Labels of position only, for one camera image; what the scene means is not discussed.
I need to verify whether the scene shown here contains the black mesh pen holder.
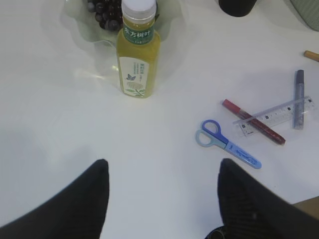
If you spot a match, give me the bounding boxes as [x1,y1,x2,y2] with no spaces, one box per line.
[218,0,257,17]

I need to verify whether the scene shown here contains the purple artificial grape bunch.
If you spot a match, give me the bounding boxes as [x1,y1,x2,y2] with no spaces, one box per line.
[85,0,123,32]

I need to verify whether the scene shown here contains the green glass wavy plate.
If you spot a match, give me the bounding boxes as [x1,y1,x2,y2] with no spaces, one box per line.
[41,0,186,78]

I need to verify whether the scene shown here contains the green plastic woven basket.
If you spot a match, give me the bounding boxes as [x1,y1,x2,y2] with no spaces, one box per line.
[290,0,319,31]

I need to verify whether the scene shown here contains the blue glitter marker pen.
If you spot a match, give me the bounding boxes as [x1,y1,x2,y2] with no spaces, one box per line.
[293,70,305,130]

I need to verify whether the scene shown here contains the yellow tea drink bottle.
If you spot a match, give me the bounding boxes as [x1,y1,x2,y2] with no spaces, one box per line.
[116,0,160,98]

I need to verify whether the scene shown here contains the red glitter marker pen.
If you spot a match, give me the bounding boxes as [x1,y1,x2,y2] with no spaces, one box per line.
[222,99,286,145]

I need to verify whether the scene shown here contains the clear plastic ruler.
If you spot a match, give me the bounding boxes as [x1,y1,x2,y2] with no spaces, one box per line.
[233,96,319,137]

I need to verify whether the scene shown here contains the blue safety scissors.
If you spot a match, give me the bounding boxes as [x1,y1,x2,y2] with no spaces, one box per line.
[195,119,262,169]

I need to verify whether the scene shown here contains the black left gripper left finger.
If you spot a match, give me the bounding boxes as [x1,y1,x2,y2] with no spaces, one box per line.
[0,159,110,239]

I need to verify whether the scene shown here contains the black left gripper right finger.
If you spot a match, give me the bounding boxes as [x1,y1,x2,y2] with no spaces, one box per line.
[217,158,319,239]

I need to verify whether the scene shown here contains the gold glitter marker pen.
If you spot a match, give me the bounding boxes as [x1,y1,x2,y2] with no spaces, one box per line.
[304,50,319,62]

